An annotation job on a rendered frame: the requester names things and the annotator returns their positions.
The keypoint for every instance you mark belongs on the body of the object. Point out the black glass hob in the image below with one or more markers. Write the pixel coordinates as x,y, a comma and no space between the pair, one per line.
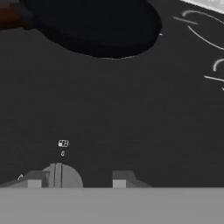
116,110

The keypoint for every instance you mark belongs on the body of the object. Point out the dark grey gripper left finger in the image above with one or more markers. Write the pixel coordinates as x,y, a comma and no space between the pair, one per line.
35,178

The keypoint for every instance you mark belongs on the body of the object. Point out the grey round stove knob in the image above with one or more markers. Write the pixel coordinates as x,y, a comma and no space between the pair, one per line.
66,176

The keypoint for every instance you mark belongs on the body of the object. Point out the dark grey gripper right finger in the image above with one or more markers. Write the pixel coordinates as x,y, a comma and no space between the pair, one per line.
123,178

